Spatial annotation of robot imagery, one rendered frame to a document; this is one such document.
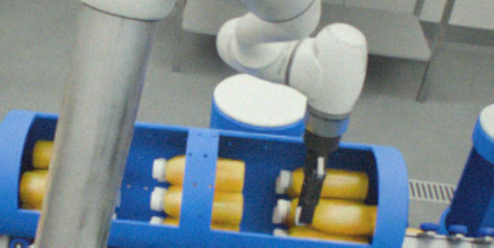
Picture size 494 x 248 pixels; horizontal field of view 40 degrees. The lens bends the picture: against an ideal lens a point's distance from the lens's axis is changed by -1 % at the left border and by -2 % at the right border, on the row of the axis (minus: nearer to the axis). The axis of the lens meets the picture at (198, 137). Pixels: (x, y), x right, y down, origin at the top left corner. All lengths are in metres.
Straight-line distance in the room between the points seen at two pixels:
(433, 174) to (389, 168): 2.22
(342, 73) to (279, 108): 0.73
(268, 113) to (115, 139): 1.09
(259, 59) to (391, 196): 0.42
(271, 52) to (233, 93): 0.76
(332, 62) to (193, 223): 0.44
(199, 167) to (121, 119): 0.56
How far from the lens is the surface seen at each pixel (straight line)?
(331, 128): 1.30
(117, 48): 0.82
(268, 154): 1.62
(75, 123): 0.86
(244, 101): 1.96
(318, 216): 1.47
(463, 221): 2.55
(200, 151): 1.41
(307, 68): 1.25
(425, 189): 3.56
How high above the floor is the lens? 2.07
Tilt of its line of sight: 35 degrees down
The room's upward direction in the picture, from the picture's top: 5 degrees clockwise
